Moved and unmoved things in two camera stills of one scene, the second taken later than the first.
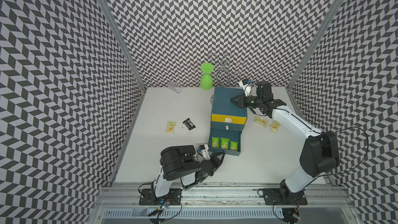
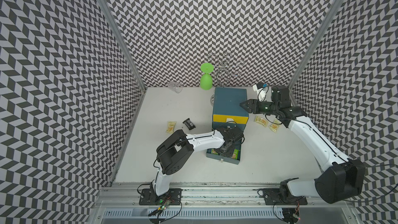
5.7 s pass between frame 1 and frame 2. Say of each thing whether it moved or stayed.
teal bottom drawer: moved
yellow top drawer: stayed
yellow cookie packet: stayed
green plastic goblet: stayed
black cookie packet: stayed
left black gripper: moved
